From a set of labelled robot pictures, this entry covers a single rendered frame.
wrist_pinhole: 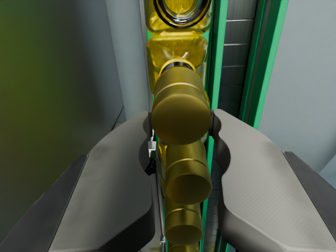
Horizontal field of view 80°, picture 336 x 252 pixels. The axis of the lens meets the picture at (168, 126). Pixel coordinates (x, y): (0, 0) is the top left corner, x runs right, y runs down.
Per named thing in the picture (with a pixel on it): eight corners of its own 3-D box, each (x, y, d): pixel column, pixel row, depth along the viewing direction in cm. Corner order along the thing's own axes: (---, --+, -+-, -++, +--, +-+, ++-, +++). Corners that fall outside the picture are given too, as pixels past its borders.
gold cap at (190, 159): (164, 135, 17) (162, 173, 13) (206, 134, 17) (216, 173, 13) (166, 166, 19) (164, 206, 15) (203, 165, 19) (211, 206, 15)
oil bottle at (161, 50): (157, 18, 34) (141, 44, 16) (191, 17, 33) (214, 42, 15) (159, 53, 37) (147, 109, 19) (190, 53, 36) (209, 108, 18)
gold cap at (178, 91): (152, 67, 14) (145, 92, 10) (204, 65, 14) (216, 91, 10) (156, 112, 16) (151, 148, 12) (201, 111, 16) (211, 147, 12)
